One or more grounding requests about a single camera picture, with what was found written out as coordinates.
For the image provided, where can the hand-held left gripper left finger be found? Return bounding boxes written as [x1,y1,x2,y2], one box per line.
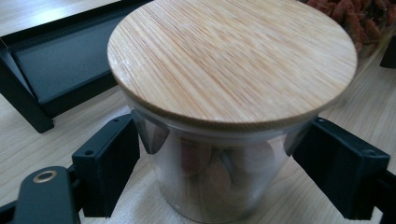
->
[71,113,141,218]

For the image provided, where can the wooden cylinder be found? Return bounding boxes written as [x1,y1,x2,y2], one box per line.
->
[300,0,396,68]

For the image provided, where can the short glass jar wooden lid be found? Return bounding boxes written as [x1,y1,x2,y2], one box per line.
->
[106,0,359,224]

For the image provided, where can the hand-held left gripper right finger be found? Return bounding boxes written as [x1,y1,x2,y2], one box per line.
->
[291,117,391,221]

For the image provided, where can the black metal rack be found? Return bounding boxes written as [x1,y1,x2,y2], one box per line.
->
[0,0,154,134]

